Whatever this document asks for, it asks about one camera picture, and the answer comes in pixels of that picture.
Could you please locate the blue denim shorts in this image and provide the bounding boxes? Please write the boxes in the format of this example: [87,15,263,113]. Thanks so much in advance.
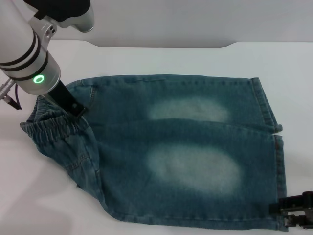
[19,76,288,232]

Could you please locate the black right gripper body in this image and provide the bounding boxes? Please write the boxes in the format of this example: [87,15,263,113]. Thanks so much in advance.
[281,191,313,230]

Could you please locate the silver cable connector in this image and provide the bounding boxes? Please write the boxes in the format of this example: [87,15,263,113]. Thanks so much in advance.
[0,77,17,101]

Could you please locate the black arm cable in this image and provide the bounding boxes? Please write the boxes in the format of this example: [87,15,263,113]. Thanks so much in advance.
[12,84,23,110]

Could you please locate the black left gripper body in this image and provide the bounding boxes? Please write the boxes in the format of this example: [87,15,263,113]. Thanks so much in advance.
[43,81,86,118]

